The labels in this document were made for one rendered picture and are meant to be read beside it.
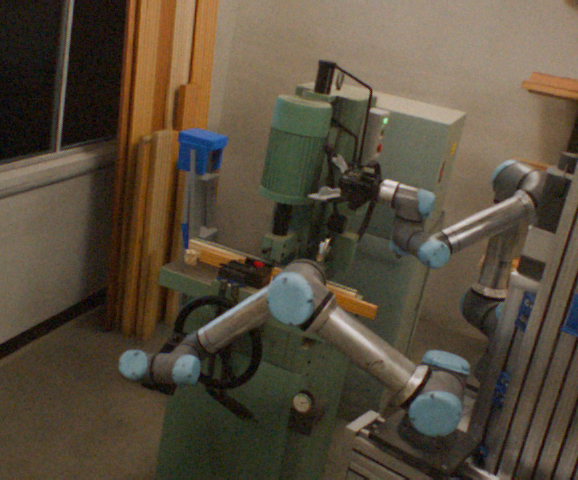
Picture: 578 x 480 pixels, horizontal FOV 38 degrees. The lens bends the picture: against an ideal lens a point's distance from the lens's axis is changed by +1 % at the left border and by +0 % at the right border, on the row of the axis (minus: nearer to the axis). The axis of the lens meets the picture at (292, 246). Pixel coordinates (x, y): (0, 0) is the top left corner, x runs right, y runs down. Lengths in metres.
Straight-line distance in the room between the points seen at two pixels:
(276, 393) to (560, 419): 0.89
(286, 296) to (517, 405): 0.69
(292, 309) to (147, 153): 2.12
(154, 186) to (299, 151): 1.57
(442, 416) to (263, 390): 0.84
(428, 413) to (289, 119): 0.99
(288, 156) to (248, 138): 2.71
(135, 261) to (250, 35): 1.75
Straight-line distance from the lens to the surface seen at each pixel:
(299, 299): 1.89
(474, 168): 4.84
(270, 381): 2.62
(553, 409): 2.20
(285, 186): 2.50
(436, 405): 1.93
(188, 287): 2.64
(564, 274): 2.08
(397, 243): 2.35
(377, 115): 2.75
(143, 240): 4.04
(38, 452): 3.34
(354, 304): 2.59
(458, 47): 4.79
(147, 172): 3.94
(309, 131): 2.47
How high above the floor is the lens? 1.89
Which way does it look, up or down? 19 degrees down
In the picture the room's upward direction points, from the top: 11 degrees clockwise
